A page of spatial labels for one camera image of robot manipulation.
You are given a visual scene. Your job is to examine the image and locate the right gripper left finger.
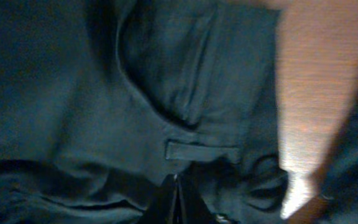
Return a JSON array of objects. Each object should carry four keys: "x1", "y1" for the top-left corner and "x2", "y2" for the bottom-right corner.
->
[{"x1": 138, "y1": 174, "x2": 177, "y2": 224}]

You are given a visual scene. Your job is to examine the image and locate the black trousers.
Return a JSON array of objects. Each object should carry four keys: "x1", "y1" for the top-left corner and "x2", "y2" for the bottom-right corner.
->
[{"x1": 0, "y1": 0, "x2": 358, "y2": 224}]

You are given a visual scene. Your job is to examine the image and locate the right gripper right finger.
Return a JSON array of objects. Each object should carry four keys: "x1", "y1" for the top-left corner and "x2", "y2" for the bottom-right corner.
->
[{"x1": 177, "y1": 175, "x2": 216, "y2": 224}]

